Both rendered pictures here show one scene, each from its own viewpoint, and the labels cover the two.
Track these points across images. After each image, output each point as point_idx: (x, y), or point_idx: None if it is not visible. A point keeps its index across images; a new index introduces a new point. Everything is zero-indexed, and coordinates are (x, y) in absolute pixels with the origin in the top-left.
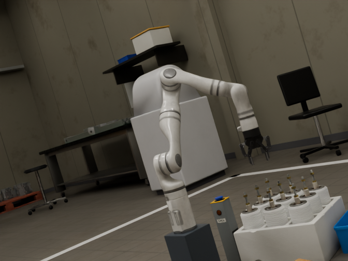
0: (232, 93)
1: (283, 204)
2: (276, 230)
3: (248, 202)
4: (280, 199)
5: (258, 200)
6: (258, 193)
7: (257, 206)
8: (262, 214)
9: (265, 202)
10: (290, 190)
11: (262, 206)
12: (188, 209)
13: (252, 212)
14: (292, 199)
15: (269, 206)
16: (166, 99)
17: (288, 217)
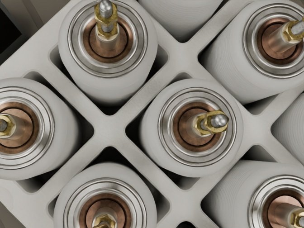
0: None
1: (173, 171)
2: None
3: (4, 128)
4: (187, 106)
5: (96, 39)
6: (104, 27)
7: (75, 72)
8: (88, 90)
9: (120, 76)
10: (273, 41)
11: (97, 88)
12: None
13: (14, 171)
14: (227, 162)
15: (98, 182)
16: None
17: (163, 188)
